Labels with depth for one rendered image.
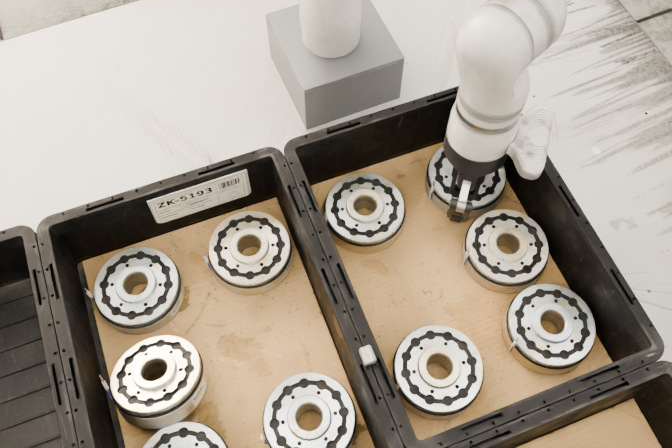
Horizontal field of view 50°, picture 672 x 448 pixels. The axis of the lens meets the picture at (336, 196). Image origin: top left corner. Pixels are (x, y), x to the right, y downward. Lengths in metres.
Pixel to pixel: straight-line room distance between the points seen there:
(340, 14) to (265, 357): 0.49
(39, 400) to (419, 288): 0.47
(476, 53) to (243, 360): 0.45
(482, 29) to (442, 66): 0.62
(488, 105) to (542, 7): 0.11
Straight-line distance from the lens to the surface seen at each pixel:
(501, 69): 0.67
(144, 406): 0.83
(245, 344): 0.89
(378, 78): 1.15
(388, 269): 0.92
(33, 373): 0.95
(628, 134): 1.27
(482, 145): 0.79
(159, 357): 0.86
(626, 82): 1.33
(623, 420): 0.92
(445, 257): 0.94
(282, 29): 1.18
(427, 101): 0.94
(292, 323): 0.90
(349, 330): 0.79
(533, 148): 0.81
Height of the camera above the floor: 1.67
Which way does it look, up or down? 61 degrees down
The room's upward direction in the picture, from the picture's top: straight up
